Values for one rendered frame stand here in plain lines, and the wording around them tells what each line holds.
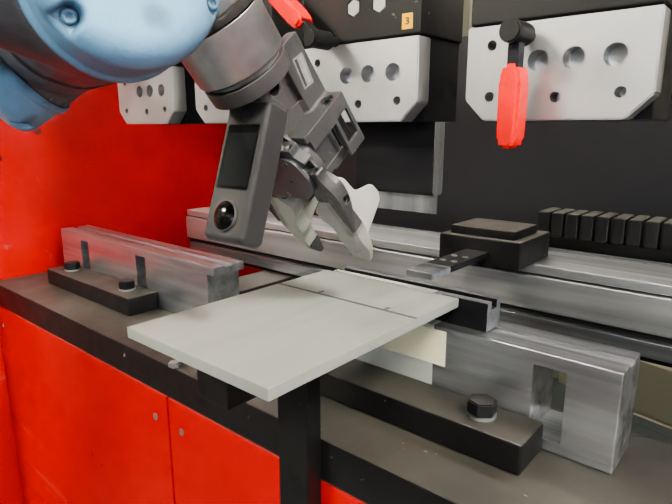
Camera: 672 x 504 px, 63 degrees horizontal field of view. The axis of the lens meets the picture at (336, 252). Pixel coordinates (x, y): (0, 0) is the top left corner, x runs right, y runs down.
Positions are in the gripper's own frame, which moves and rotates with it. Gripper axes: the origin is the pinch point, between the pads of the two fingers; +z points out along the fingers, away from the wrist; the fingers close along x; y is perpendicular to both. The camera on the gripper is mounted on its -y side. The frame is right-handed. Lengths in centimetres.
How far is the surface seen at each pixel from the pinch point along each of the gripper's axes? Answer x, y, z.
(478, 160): 14, 50, 34
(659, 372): -1, 98, 191
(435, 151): -5.6, 13.2, -1.7
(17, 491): 84, -46, 45
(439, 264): -1.9, 10.7, 14.5
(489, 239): -3.4, 19.9, 20.0
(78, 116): 84, 21, -1
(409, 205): -2.3, 9.9, 3.2
